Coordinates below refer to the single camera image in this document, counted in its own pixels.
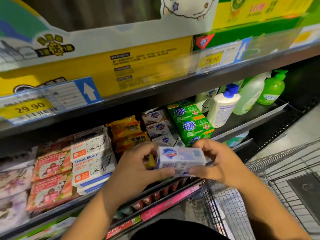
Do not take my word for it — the wire basket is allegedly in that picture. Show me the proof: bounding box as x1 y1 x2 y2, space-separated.
200 140 320 240

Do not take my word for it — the person's right hand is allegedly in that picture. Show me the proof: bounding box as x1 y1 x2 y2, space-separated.
187 138 251 190

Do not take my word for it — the flat yellow box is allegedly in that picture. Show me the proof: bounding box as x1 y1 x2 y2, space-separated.
0 36 195 98

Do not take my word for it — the stack of floral soap boxes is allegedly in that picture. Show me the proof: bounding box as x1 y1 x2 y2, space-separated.
0 147 36 233

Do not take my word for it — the row of blue white tubes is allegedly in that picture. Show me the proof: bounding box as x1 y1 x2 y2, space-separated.
112 205 133 220

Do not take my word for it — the stack of white purple soap boxes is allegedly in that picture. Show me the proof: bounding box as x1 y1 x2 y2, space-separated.
141 108 186 148

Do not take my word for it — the white purple shield soap box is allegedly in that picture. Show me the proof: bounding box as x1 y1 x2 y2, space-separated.
155 146 207 176

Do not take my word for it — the pink flat pack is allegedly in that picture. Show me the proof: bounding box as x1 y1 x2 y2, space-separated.
140 185 201 222

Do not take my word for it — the yellow red flat pack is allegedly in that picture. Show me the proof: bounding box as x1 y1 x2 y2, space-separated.
106 216 142 239

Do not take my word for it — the person's right forearm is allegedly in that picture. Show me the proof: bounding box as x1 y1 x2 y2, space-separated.
235 172 311 240

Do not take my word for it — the stack of white orange soap boxes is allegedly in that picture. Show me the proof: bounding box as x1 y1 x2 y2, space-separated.
70 126 117 195

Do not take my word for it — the white hand sanitizer bottle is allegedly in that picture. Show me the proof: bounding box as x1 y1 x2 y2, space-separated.
206 84 242 129
195 87 221 114

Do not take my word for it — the stack of pink soap boxes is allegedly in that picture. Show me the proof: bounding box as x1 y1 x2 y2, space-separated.
26 140 76 213

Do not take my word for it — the green white carton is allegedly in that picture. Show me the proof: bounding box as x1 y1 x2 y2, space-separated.
15 215 78 240

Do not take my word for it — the row of red tubes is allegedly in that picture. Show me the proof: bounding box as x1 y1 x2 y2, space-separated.
131 177 191 210

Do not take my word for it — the bright green hand sanitizer bottle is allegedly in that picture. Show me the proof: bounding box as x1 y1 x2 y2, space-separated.
256 70 288 106

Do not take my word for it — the person's left forearm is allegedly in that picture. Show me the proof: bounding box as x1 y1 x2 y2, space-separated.
62 192 131 240

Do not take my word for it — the white blue price tag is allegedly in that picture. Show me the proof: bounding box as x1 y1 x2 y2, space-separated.
0 76 103 125
290 25 320 48
196 37 252 75

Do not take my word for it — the person's left hand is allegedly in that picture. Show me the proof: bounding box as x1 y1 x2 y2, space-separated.
102 142 176 208

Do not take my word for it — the large yellow box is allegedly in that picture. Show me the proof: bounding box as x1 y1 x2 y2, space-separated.
0 0 221 73

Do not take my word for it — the green yellow cartoon box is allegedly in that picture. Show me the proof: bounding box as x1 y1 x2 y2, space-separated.
212 0 320 30

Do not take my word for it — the stack of green soap boxes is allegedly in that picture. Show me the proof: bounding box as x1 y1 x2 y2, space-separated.
167 100 216 147

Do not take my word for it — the stack of yellow soap boxes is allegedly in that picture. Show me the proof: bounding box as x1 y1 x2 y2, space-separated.
107 115 156 170

